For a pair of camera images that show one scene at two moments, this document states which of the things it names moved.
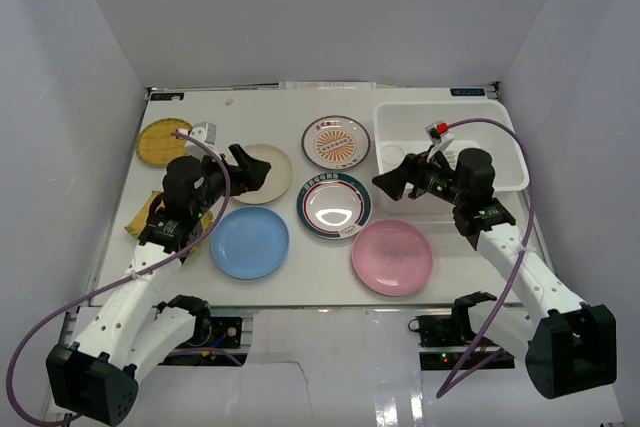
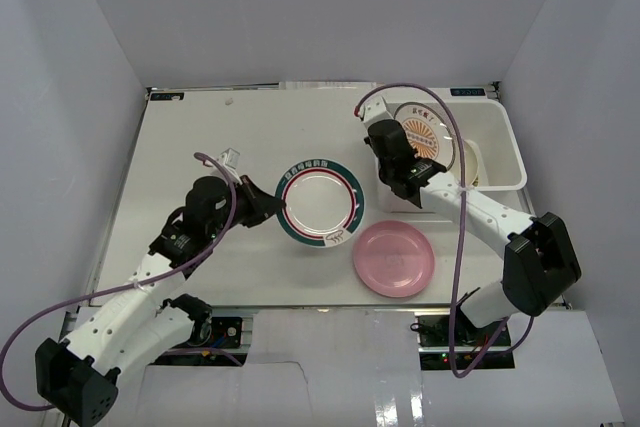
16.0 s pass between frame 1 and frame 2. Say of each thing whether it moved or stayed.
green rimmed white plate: moved
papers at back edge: stayed
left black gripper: moved
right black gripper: moved
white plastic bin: stayed
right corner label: stayed
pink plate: stayed
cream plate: moved
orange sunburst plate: moved
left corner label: stayed
